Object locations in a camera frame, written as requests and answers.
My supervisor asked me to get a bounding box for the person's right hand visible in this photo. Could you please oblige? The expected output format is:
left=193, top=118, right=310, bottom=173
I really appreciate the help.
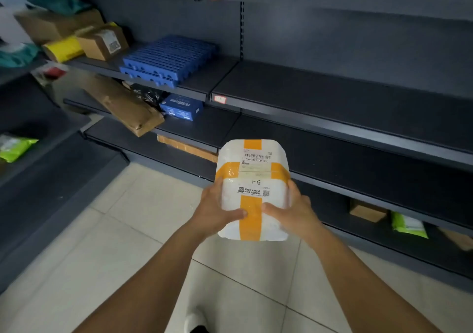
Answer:
left=262, top=180, right=323, bottom=242

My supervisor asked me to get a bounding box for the person's left hand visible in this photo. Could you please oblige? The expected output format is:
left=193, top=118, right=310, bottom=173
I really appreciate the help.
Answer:
left=189, top=178, right=247, bottom=239

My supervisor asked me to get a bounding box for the white foam box orange tape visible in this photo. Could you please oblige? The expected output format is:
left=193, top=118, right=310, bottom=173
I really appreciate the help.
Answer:
left=215, top=139, right=291, bottom=242

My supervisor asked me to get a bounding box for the person's left forearm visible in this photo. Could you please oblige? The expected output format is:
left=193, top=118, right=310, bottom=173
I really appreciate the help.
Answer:
left=72, top=223, right=207, bottom=333

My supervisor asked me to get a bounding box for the person's right forearm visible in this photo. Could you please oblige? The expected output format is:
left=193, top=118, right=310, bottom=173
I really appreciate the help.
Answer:
left=305, top=228, right=442, bottom=333

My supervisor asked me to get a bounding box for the flat cardboard parcel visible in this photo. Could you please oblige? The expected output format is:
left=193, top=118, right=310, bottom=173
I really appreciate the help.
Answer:
left=157, top=135, right=219, bottom=164

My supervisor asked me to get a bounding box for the small brown cardboard box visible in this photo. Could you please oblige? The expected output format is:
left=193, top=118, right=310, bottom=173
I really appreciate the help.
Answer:
left=349, top=199, right=388, bottom=223

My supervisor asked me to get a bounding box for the person's white shoe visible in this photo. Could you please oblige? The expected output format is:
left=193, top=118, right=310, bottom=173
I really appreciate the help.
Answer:
left=184, top=309, right=207, bottom=333

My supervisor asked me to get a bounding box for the blue carton box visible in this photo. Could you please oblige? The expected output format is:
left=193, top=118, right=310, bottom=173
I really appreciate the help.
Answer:
left=159, top=93, right=204, bottom=122

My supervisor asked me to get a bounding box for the green white plastic mailer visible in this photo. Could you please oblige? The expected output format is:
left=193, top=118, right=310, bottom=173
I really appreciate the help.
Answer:
left=0, top=133, right=39, bottom=163
left=391, top=211, right=429, bottom=239

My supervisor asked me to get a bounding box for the black plastic bag parcel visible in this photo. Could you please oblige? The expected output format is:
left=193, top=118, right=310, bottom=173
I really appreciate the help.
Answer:
left=127, top=83, right=167, bottom=107

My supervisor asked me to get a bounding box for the brown paper wrapped parcel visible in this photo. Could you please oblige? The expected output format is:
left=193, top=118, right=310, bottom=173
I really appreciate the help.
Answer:
left=82, top=74, right=165, bottom=138

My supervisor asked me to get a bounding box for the blue plastic grid pallet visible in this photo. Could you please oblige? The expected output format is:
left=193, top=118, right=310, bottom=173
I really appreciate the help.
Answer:
left=122, top=35, right=218, bottom=81
left=119, top=67, right=179, bottom=89

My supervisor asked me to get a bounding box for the dark grey side shelving unit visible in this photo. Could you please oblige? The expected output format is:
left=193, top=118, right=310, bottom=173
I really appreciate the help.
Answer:
left=0, top=57, right=130, bottom=294

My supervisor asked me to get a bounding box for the small cardboard box white label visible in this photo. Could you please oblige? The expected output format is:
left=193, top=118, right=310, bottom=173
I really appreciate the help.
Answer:
left=75, top=25, right=129, bottom=61

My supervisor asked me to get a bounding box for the white parcel red label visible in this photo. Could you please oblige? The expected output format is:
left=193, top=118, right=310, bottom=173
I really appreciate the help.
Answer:
left=31, top=62, right=71, bottom=87

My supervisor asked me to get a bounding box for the yellow plastic mailer bag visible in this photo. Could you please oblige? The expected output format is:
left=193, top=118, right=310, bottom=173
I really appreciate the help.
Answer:
left=42, top=35, right=85, bottom=64

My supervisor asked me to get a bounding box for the large brown cardboard box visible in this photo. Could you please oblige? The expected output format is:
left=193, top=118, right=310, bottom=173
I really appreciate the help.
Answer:
left=14, top=9, right=105, bottom=45

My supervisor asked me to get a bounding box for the teal plastic mailer bag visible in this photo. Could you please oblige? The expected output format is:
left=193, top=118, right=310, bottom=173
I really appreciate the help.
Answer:
left=23, top=0, right=92, bottom=16
left=0, top=43, right=40, bottom=68

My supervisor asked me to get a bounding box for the white plastic mailer bag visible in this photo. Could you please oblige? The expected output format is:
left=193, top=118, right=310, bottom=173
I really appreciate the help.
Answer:
left=0, top=0, right=49, bottom=45

